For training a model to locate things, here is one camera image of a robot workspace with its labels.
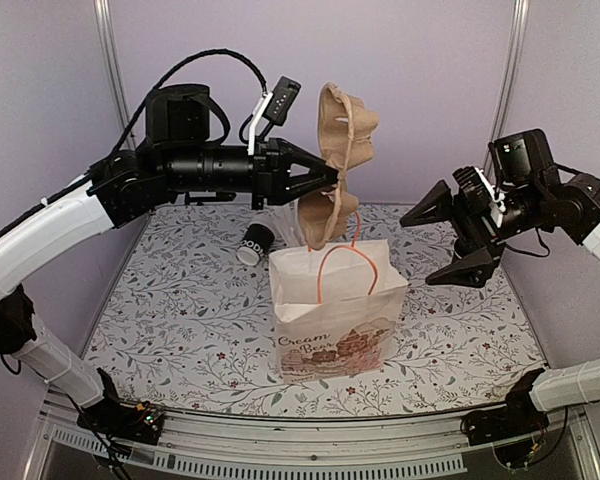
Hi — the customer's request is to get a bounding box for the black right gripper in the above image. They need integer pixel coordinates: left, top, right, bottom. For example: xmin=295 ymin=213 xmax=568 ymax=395
xmin=401 ymin=178 xmax=545 ymax=287

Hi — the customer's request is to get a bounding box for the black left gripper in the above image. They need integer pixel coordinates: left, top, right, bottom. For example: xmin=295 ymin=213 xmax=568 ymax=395
xmin=162 ymin=134 xmax=339 ymax=208

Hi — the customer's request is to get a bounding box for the brown cardboard cup carrier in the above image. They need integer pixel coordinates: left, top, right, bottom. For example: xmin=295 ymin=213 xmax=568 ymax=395
xmin=298 ymin=82 xmax=379 ymax=250

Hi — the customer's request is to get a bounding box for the black white paper coffee cup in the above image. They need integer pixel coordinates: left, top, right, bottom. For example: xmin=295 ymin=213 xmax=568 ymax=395
xmin=236 ymin=223 xmax=275 ymax=266

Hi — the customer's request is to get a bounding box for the white paper takeout bag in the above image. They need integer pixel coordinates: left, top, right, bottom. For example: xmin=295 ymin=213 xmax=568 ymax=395
xmin=269 ymin=238 xmax=408 ymax=384

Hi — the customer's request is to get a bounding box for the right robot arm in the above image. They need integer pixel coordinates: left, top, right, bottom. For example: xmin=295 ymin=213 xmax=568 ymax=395
xmin=400 ymin=129 xmax=600 ymax=436

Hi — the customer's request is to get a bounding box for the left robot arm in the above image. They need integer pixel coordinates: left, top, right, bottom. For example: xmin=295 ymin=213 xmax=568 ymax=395
xmin=0 ymin=78 xmax=338 ymax=434

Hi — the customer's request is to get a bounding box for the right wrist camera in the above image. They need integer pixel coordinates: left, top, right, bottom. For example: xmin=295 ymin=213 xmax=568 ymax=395
xmin=453 ymin=166 xmax=506 ymax=227

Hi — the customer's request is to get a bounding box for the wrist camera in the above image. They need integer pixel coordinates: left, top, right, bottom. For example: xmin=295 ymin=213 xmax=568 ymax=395
xmin=453 ymin=166 xmax=506 ymax=227
xmin=239 ymin=76 xmax=301 ymax=156

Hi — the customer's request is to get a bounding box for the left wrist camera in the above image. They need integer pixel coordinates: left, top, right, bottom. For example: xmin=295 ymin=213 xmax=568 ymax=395
xmin=239 ymin=76 xmax=301 ymax=156

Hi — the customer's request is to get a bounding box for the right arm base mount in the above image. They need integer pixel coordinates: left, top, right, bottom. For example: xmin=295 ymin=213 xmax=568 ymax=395
xmin=460 ymin=403 xmax=549 ymax=470

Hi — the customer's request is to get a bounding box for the aluminium front rail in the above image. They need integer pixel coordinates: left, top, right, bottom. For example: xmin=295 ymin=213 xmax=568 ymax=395
xmin=24 ymin=393 xmax=600 ymax=479

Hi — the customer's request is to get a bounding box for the right aluminium frame post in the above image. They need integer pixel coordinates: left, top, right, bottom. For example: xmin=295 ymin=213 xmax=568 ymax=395
xmin=489 ymin=0 xmax=529 ymax=146

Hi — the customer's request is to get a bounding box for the aluminium frame post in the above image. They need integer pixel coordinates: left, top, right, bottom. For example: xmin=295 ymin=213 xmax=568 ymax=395
xmin=93 ymin=0 xmax=130 ymax=130
xmin=489 ymin=0 xmax=529 ymax=146

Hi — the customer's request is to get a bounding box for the left aluminium frame post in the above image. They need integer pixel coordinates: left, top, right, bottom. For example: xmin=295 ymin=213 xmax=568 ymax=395
xmin=93 ymin=0 xmax=130 ymax=130

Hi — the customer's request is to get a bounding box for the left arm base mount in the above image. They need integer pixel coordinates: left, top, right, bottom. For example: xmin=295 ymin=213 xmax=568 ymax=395
xmin=77 ymin=399 xmax=165 ymax=445

